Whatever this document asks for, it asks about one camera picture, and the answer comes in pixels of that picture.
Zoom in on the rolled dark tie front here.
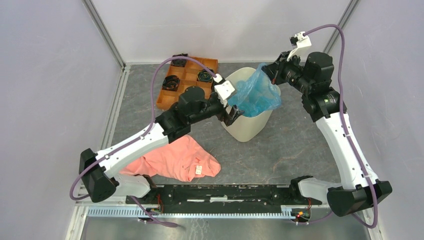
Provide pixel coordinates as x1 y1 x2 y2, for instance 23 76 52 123
162 75 180 92

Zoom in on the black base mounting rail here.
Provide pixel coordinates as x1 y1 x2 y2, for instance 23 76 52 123
137 184 322 214

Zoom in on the blue plastic trash bag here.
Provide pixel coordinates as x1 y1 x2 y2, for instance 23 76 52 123
228 63 282 118

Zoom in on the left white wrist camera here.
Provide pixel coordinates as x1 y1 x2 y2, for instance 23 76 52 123
213 73 237 102

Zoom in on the cream plastic trash bin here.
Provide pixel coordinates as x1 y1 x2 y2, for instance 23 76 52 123
222 67 273 142

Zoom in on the left aluminium corner post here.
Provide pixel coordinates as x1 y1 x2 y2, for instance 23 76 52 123
82 0 126 69

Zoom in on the right aluminium corner post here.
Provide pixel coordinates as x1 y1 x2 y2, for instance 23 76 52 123
323 0 361 55

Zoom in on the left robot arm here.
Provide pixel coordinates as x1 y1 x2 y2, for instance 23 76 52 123
72 85 242 203

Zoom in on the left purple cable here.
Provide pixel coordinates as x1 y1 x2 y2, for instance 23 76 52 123
69 56 220 229

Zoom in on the rolled dark tie right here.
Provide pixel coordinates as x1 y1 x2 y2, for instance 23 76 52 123
197 69 213 83

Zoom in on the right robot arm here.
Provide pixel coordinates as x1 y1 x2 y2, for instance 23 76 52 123
261 52 393 217

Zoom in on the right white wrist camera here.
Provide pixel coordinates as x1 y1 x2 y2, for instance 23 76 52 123
286 31 312 61

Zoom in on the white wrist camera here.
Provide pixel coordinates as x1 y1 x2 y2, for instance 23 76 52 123
213 73 237 102
286 31 312 61

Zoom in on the orange wooden divided tray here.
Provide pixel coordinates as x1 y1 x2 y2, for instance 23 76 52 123
156 60 213 110

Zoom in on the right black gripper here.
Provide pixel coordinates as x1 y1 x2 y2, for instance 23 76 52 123
262 50 313 94

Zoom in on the aluminium corner post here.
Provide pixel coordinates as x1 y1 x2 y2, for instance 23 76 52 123
82 0 126 69
323 0 361 55

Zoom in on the pink cloth shirt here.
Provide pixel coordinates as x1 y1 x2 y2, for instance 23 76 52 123
119 135 221 182

